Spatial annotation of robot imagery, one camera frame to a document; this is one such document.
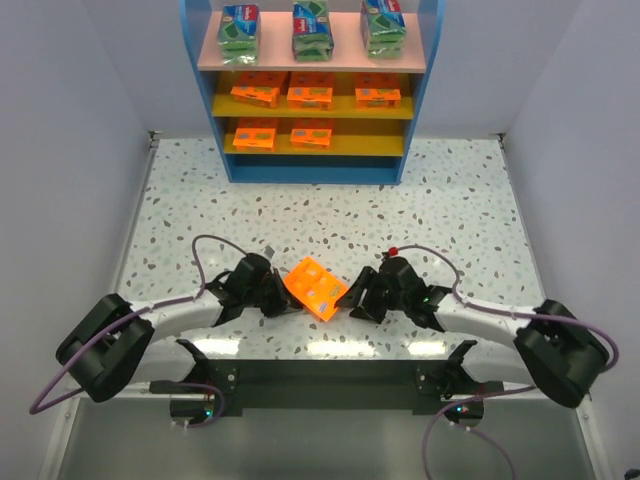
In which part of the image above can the orange sponge box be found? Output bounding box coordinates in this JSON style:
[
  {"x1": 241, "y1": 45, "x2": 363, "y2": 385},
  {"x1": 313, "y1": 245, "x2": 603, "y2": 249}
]
[
  {"x1": 230, "y1": 71, "x2": 288, "y2": 108},
  {"x1": 289, "y1": 118, "x2": 334, "y2": 150},
  {"x1": 233, "y1": 117, "x2": 279, "y2": 152},
  {"x1": 354, "y1": 73, "x2": 402, "y2": 109},
  {"x1": 283, "y1": 257, "x2": 348, "y2": 322},
  {"x1": 287, "y1": 71, "x2": 335, "y2": 111}
]

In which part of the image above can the green sponge pack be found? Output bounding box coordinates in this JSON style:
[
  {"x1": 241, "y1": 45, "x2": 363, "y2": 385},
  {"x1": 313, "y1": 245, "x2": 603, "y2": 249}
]
[
  {"x1": 216, "y1": 4, "x2": 261, "y2": 66},
  {"x1": 360, "y1": 0, "x2": 407, "y2": 60},
  {"x1": 292, "y1": 1, "x2": 334, "y2": 63}
]

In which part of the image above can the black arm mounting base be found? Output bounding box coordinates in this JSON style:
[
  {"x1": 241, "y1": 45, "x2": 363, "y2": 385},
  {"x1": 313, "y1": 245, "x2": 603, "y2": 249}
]
[{"x1": 150, "y1": 360, "x2": 503, "y2": 418}]

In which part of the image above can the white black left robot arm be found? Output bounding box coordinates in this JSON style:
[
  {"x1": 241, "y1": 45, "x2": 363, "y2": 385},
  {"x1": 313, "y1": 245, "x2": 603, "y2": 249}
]
[{"x1": 55, "y1": 253, "x2": 302, "y2": 403}]

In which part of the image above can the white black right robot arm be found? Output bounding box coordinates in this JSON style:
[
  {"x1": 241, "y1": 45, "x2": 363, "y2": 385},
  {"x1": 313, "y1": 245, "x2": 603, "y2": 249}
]
[{"x1": 336, "y1": 256, "x2": 619, "y2": 408}]

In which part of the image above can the blue shelf unit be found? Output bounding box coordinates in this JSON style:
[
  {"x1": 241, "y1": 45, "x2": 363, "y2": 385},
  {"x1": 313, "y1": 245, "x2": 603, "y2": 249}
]
[{"x1": 179, "y1": 1, "x2": 445, "y2": 185}]

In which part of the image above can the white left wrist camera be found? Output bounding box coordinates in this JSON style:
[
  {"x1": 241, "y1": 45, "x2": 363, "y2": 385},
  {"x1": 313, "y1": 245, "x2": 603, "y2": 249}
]
[{"x1": 264, "y1": 246, "x2": 275, "y2": 260}]

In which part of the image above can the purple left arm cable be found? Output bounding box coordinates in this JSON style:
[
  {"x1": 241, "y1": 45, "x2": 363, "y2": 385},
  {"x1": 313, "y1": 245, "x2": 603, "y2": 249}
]
[{"x1": 28, "y1": 233, "x2": 249, "y2": 429}]

